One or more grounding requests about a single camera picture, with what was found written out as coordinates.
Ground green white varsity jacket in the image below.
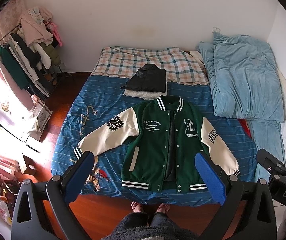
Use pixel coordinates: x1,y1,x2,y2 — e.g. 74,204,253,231
74,96,240,193

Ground clothes rack with hanging clothes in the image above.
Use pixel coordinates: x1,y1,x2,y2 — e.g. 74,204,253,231
0,5,63,99

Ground small cardboard box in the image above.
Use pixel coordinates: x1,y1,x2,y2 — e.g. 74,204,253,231
18,153,37,176

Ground red cloth item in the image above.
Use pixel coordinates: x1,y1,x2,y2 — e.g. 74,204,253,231
238,119,251,138

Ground floral fabric bag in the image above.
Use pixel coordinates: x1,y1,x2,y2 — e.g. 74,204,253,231
26,95,52,141

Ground light blue folded duvet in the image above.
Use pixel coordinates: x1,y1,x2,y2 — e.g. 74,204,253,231
195,32,286,181

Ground person's legs and feet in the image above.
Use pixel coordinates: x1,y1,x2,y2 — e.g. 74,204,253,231
104,202,199,239

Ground grey folded garment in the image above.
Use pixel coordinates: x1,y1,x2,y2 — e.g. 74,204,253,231
121,84,167,100

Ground plaid checkered blanket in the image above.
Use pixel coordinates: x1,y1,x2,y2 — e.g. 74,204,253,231
92,46,209,86

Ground black folded garment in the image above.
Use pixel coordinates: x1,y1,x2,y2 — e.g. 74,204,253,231
120,64,167,93

